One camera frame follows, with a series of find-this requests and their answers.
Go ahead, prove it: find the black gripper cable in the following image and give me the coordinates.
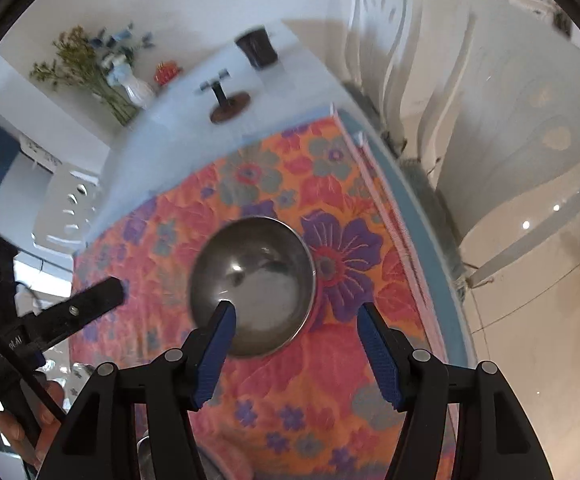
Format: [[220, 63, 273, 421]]
[[0, 307, 67, 423]]

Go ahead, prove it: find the black cup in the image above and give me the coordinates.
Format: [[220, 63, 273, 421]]
[[235, 29, 279, 70]]

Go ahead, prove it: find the floral quilted blanket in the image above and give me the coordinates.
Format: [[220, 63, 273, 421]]
[[67, 105, 475, 480]]

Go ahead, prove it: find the dried flower bunch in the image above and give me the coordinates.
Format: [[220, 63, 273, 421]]
[[30, 22, 155, 127]]

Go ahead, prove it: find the small red ornament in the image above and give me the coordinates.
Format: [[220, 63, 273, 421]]
[[154, 61, 179, 86]]

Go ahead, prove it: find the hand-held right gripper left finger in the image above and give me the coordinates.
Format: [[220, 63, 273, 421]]
[[35, 300, 237, 480]]

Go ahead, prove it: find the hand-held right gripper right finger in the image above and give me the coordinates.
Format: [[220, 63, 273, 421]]
[[357, 302, 555, 480]]

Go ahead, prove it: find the white plastic chair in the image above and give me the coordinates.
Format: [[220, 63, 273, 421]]
[[347, 0, 425, 128], [32, 170, 102, 253], [417, 10, 580, 288]]

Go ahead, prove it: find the black stand with brown base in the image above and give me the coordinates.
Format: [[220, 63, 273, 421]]
[[197, 67, 252, 125]]

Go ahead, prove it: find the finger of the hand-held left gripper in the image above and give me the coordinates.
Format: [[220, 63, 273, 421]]
[[17, 276, 127, 349]]

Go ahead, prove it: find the white vase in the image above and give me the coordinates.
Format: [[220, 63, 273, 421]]
[[107, 55, 157, 111]]

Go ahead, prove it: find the pink steel bowl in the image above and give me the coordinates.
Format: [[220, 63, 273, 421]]
[[188, 216, 318, 359]]

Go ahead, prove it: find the person's left hand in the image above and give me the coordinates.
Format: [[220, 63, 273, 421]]
[[0, 380, 67, 471]]

